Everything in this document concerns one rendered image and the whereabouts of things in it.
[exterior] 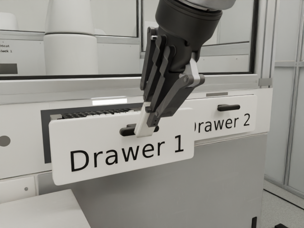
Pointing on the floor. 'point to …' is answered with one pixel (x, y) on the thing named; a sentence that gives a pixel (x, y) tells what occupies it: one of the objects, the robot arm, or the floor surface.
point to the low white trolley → (44, 212)
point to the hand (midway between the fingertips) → (148, 120)
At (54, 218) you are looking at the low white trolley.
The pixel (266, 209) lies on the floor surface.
